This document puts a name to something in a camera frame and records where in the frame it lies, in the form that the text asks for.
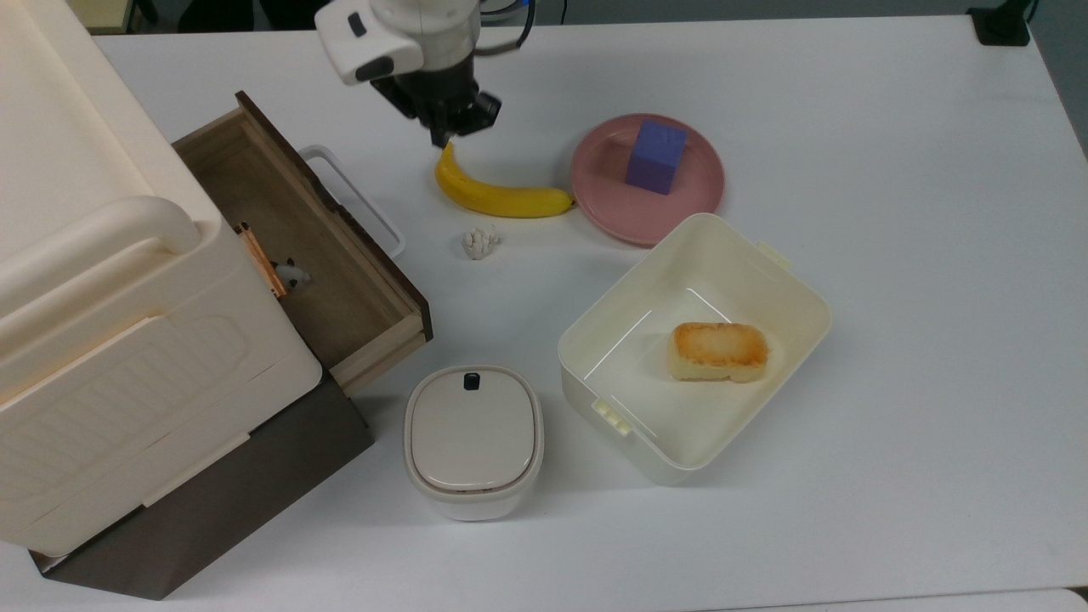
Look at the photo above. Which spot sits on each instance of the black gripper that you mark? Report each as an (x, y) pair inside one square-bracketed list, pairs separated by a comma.
[(433, 89)]

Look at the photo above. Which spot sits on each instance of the dark brown wooden drawer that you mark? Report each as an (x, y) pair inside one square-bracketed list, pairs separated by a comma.
[(323, 255)]

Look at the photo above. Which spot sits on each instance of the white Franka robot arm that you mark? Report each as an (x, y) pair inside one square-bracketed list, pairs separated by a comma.
[(399, 34)]

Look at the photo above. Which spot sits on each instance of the yellow banana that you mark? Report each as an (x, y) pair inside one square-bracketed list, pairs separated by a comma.
[(501, 202)]

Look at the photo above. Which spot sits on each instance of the white crumpled paper ball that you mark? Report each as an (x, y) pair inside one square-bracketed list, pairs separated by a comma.
[(480, 243)]

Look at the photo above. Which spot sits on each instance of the pink plate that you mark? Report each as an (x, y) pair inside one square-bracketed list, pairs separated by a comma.
[(612, 195)]

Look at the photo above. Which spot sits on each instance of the purple cube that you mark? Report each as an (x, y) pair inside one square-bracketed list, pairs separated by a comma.
[(654, 157)]

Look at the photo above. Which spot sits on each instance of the small white toy figure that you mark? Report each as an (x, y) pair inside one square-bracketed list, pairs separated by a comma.
[(292, 275)]

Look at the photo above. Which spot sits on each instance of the small cream lidded trash can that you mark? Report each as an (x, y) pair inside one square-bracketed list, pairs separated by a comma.
[(472, 433)]

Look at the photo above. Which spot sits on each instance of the cream open plastic bin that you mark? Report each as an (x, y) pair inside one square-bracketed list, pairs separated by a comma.
[(629, 408)]

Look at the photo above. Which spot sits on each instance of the toasted bread piece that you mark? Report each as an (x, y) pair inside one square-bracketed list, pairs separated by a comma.
[(718, 350)]

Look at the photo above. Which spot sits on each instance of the cream plastic storage box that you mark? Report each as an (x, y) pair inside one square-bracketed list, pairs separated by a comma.
[(85, 255)]

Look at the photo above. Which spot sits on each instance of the dark brown wooden cabinet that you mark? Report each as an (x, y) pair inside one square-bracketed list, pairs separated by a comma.
[(212, 510)]

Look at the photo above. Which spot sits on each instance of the black table clamp mount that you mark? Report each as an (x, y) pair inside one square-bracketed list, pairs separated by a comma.
[(1001, 27)]

